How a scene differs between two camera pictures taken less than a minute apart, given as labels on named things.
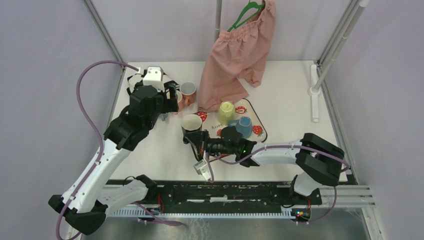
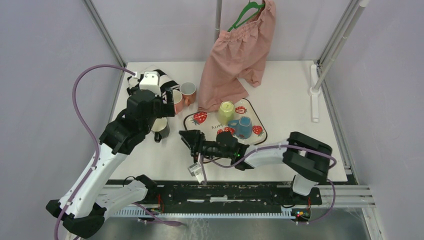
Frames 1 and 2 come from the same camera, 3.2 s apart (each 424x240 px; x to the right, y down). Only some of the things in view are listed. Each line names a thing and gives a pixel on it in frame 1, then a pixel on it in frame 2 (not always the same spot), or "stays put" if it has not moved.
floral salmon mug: x=188 y=90 stays put
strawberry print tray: x=211 y=123 stays put
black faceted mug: x=191 y=123 -> x=161 y=129
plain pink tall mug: x=180 y=101 stays put
